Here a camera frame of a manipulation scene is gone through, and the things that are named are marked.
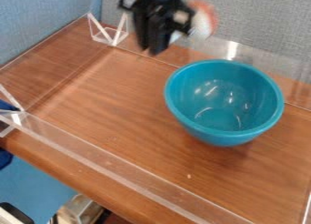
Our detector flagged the clear acrylic front barrier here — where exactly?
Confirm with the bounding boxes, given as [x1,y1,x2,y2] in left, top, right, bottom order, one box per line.
[0,112,252,224]

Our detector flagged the clear acrylic back barrier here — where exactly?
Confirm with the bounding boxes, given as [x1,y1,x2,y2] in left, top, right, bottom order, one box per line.
[116,30,311,112]

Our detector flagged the blue object at left edge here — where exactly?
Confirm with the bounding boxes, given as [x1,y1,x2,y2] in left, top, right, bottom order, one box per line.
[0,99,20,171]

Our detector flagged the clear acrylic barrier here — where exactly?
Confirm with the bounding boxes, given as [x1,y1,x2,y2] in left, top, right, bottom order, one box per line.
[0,112,252,224]
[116,30,311,112]

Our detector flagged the black white object bottom left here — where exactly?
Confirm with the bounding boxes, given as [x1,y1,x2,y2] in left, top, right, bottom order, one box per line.
[0,202,35,224]

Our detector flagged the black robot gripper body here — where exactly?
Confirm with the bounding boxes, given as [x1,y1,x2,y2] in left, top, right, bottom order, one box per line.
[117,0,195,34]

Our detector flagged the clear acrylic corner bracket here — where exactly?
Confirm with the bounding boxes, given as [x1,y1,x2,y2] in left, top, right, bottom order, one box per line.
[87,13,128,46]

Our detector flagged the metal table frame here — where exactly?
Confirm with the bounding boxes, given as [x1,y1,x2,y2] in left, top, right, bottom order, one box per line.
[47,194,103,224]

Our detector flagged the blue plastic bowl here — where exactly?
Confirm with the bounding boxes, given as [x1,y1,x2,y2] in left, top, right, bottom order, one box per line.
[164,59,284,148]

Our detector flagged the white toy mushroom brown cap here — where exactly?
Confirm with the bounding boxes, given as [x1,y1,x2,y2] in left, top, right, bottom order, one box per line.
[169,0,217,44]

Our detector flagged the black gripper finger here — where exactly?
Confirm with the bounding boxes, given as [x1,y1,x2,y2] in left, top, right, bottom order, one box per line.
[133,8,148,50]
[148,13,172,56]

